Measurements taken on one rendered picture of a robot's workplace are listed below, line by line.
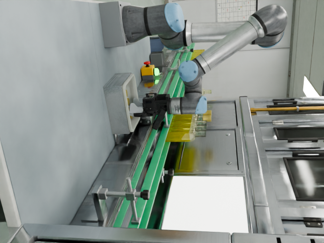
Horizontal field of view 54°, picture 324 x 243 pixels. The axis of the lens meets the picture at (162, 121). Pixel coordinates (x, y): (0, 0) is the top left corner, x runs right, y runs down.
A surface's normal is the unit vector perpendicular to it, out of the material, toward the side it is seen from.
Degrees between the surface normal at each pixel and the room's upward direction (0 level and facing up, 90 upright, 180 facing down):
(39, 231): 90
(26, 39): 0
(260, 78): 90
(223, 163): 90
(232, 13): 90
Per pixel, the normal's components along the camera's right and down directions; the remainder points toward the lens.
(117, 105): -0.16, 0.45
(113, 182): -0.11, -0.89
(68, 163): 0.98, -0.02
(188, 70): -0.22, -0.18
